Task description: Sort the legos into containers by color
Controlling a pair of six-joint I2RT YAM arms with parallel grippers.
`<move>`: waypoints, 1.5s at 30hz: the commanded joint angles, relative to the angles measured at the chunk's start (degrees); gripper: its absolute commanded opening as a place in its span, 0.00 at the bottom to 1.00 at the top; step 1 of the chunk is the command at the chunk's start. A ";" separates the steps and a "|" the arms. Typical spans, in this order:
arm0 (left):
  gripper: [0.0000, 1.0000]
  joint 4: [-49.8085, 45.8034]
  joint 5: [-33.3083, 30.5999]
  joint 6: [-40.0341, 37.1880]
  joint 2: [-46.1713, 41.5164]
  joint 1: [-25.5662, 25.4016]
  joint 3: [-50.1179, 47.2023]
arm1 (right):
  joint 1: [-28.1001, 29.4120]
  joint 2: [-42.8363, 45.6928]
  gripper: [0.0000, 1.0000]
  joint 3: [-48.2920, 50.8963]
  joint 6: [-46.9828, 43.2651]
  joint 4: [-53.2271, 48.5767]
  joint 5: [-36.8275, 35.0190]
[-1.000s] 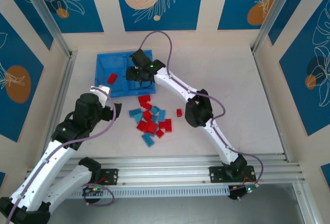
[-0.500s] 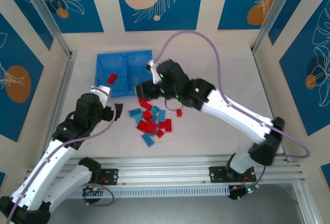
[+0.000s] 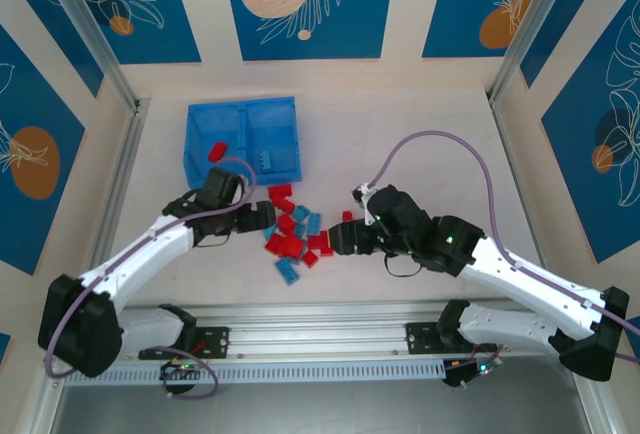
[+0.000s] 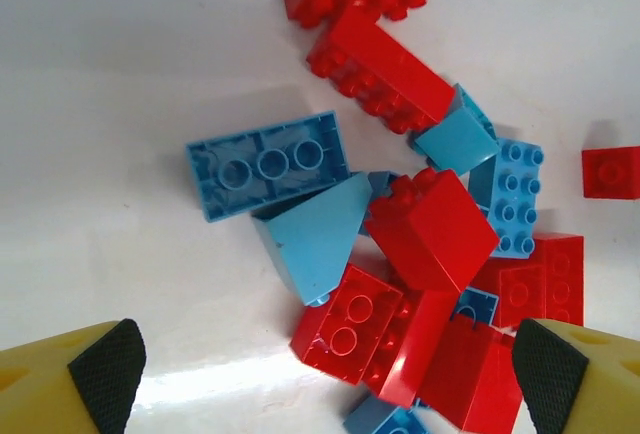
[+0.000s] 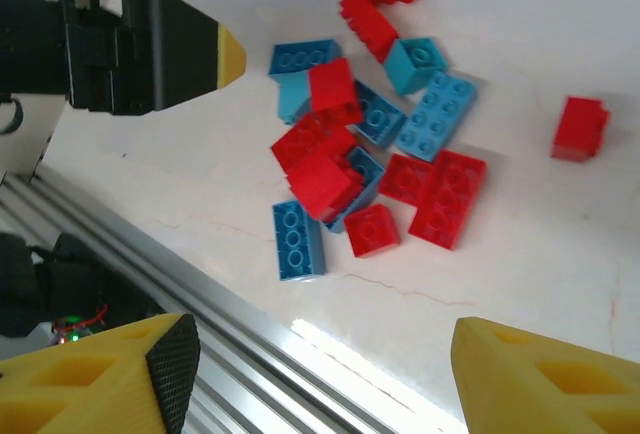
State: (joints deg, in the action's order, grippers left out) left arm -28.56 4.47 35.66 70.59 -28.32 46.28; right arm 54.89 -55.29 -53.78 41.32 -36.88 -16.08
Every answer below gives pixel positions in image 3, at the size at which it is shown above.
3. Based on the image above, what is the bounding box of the blue divided plastic bin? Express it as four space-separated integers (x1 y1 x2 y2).
182 96 305 190

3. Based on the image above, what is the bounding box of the aluminium table side rail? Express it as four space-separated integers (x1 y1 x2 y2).
487 96 626 434
22 98 152 434

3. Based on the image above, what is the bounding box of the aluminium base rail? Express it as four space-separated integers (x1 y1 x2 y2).
119 301 501 360

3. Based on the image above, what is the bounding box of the slotted grey cable duct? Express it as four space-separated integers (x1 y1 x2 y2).
64 357 449 386

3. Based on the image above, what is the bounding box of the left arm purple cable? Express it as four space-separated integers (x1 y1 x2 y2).
44 156 258 399

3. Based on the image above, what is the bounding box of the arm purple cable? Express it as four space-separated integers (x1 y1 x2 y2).
367 130 640 360
44 156 258 399

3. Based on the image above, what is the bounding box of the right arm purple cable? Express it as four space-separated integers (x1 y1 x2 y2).
367 130 640 360

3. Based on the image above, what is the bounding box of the blue floral wall panel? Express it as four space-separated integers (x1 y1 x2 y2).
421 0 557 60
0 0 105 100
519 0 640 90
221 0 399 62
62 0 203 65
541 1 640 265
0 23 87 276

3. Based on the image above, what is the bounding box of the aluminium frame post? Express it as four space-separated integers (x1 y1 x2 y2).
34 0 151 115
487 0 609 105

